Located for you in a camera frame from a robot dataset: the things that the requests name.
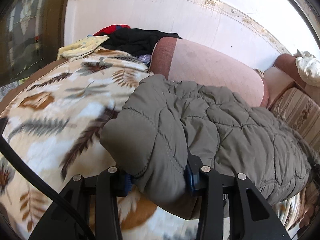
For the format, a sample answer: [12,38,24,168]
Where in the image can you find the black cable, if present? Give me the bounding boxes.
[0,117,97,240]

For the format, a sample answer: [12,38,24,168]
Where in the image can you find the crumpled plastic bag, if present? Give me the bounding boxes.
[138,54,152,67]

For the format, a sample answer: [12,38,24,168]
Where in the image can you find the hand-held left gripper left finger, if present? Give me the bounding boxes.
[29,166,133,240]

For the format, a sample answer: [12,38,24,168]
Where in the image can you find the large pink sofa cushion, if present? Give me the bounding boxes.
[149,38,269,108]

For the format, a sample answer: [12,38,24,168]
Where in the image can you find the black garment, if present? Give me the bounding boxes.
[100,28,183,57]

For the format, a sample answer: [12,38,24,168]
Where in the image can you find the pink corner sofa cushion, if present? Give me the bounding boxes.
[264,54,307,109]

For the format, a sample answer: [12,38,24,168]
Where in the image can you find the red garment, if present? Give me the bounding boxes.
[93,24,131,37]

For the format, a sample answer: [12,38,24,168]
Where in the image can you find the pale yellow patterned cloth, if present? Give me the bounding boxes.
[57,35,110,60]

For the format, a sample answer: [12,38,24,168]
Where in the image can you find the wooden door with glass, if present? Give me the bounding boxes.
[0,0,72,85]

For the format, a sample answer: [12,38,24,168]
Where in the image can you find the striped beige cushion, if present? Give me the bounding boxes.
[270,87,320,140]

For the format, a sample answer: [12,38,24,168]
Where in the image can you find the leaf-print blanket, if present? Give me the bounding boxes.
[0,49,313,240]

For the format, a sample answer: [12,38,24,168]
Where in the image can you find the grey quilted hooded jacket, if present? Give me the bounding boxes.
[99,74,317,220]

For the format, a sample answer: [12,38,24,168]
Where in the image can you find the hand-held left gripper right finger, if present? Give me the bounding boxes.
[185,150,292,240]

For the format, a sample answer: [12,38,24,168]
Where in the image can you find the white crumpled cloth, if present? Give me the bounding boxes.
[295,50,320,88]

